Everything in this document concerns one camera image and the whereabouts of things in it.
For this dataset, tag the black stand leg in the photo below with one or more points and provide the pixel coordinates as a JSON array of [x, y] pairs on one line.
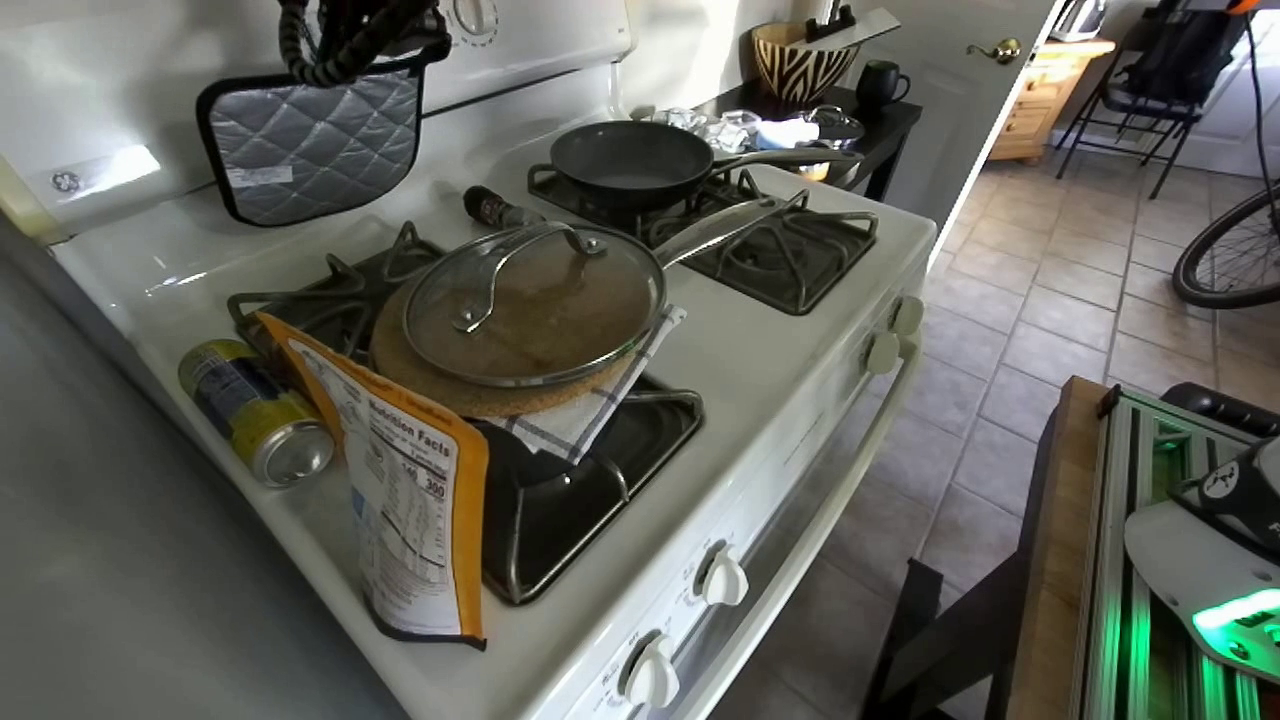
[[920, 655]]

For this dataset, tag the black metal chair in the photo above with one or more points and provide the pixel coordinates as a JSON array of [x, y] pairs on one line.
[[1146, 94]]

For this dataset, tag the wooden table board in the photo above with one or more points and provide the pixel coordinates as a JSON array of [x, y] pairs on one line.
[[1062, 563]]

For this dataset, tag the shiny foil wrap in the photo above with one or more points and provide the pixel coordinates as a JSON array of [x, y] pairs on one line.
[[772, 130]]

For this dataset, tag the small glass shaker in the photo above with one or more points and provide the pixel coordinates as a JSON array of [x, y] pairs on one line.
[[499, 205]]

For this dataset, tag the aluminium frame with green light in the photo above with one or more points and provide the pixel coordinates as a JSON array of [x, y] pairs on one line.
[[1133, 642]]

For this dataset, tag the zebra pattern bowl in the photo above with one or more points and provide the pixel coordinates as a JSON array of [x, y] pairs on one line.
[[803, 65]]

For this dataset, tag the glass pan lid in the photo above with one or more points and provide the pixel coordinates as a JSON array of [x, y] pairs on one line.
[[534, 312]]

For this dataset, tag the black mug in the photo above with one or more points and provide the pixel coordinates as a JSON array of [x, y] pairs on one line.
[[881, 86]]

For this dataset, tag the black-edged quilted potholder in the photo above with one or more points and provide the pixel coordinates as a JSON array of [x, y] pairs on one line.
[[314, 145]]

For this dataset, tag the yellow and blue can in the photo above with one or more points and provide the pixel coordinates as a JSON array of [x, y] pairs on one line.
[[260, 415]]

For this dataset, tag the white stove knob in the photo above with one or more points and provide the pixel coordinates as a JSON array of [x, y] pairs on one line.
[[720, 577], [907, 312], [881, 354], [649, 672]]

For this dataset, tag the bicycle wheel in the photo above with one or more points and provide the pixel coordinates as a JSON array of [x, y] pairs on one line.
[[1203, 263]]

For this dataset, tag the wooden dresser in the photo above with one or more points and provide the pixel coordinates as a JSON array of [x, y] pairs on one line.
[[1052, 100]]

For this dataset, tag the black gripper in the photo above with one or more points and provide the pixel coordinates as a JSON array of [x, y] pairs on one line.
[[393, 21]]

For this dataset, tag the black controller box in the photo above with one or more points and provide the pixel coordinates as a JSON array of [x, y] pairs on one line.
[[1222, 406]]

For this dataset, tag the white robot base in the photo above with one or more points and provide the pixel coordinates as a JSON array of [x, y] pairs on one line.
[[1203, 546]]

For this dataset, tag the white gas stove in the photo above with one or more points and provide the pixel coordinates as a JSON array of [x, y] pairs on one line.
[[761, 360]]

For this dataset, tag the black cast iron stove grate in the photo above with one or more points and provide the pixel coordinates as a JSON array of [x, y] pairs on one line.
[[787, 263], [562, 515], [325, 302], [667, 213]]

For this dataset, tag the white stove control dial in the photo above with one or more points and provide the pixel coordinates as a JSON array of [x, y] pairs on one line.
[[478, 19]]

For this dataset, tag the round cork trivet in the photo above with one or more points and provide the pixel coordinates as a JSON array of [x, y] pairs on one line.
[[433, 387]]

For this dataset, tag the white flat board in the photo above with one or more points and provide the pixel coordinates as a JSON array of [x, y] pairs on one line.
[[862, 31]]

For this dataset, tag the orange and white snack bag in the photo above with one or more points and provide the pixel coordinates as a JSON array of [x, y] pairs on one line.
[[401, 504]]

